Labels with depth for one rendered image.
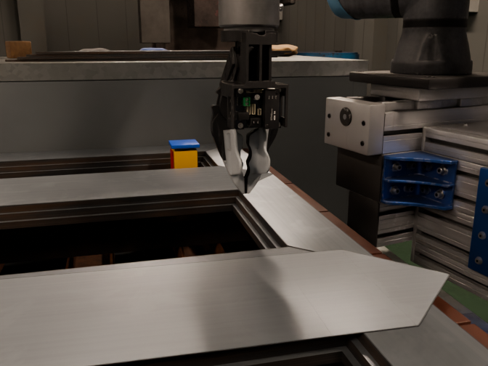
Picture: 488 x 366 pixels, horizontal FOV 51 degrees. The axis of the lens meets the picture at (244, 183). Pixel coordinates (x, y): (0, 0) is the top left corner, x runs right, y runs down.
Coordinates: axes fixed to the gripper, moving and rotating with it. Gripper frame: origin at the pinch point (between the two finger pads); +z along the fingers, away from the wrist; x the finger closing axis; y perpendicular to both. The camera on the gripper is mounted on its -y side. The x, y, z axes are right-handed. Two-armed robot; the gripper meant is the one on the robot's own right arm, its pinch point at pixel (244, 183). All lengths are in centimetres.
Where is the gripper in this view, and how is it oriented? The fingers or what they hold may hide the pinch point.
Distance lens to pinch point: 70.1
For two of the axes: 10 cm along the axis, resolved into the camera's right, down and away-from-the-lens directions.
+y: 2.6, 2.5, -9.3
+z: -0.1, 9.7, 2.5
